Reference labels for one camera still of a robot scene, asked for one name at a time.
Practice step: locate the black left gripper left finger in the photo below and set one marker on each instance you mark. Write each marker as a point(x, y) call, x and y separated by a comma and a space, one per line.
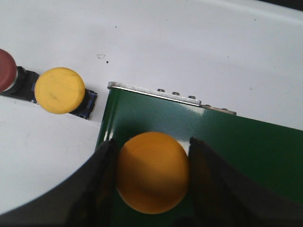
point(85, 199)

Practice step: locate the dark red mushroom push button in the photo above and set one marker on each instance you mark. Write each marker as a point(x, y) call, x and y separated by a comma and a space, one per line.
point(15, 81)

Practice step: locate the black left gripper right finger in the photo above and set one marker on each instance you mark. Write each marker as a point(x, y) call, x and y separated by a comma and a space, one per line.
point(224, 197)

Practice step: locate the aluminium conveyor frame rail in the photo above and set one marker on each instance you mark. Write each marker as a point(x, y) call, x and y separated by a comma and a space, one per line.
point(160, 93)

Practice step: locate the yellow mushroom push button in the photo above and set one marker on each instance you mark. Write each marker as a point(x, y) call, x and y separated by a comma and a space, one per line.
point(152, 174)
point(62, 91)

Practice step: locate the green conveyor belt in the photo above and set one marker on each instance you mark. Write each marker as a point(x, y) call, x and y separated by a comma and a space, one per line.
point(269, 154)

